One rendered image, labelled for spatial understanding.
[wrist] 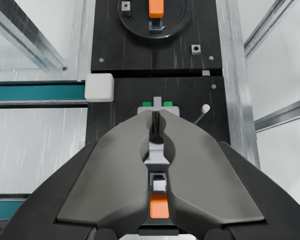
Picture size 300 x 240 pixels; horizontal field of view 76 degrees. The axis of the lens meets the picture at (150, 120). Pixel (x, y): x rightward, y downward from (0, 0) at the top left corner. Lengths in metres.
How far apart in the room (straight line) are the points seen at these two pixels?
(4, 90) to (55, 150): 0.15
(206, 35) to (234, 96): 0.12
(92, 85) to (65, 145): 0.14
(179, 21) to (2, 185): 0.44
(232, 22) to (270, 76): 0.17
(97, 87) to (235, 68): 0.25
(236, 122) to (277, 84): 0.21
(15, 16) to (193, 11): 0.30
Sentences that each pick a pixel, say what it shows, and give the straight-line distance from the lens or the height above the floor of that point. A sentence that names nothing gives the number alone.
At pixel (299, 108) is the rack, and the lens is 0.33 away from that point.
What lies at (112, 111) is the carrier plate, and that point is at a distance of 0.34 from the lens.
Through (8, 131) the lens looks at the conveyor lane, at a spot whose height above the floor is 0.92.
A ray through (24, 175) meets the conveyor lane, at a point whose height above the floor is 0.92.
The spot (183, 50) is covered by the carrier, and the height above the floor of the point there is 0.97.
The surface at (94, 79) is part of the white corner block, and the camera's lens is 0.34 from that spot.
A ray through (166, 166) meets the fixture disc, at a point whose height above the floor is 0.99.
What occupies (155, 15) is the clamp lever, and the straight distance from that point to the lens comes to 0.30.
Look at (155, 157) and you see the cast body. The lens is 0.22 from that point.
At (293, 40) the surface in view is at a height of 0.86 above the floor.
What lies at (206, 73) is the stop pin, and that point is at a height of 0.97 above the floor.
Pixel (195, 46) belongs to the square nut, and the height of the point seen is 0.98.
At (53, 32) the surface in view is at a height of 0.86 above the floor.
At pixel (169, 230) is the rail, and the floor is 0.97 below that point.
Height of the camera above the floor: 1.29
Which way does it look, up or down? 76 degrees down
